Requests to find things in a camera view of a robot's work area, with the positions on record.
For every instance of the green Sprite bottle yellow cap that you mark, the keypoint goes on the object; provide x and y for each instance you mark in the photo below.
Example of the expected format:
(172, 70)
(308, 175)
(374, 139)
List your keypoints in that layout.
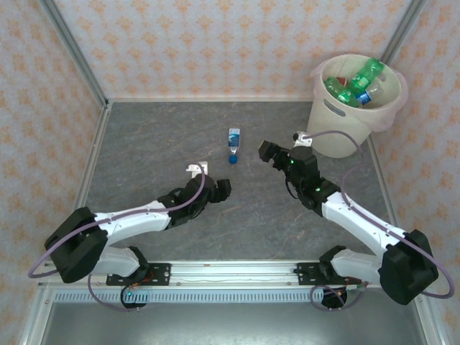
(366, 73)

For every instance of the crushed green bottle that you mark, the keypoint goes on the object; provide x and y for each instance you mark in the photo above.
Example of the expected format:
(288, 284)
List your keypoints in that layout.
(339, 92)

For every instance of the cream plastic bin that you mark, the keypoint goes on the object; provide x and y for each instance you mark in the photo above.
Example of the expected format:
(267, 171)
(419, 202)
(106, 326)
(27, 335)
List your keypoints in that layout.
(330, 136)

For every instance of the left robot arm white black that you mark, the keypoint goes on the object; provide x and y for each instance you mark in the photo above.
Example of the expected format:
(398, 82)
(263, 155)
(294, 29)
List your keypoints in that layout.
(136, 223)

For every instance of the flat clear bottle blue-white label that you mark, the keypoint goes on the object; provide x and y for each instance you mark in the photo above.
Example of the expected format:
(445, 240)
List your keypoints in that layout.
(233, 138)

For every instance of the aluminium mounting rail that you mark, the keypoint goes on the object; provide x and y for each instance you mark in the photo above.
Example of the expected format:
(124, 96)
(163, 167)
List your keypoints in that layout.
(233, 273)

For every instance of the clear Pepsi label bottle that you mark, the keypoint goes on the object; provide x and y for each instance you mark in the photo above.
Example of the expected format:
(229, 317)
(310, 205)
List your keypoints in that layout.
(363, 97)

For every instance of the orange red label bottle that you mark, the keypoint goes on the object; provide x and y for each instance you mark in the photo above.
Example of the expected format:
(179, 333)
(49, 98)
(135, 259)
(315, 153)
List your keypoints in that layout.
(341, 81)

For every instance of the aluminium frame post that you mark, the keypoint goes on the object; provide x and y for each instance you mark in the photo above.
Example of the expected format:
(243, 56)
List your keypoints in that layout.
(73, 48)
(403, 28)

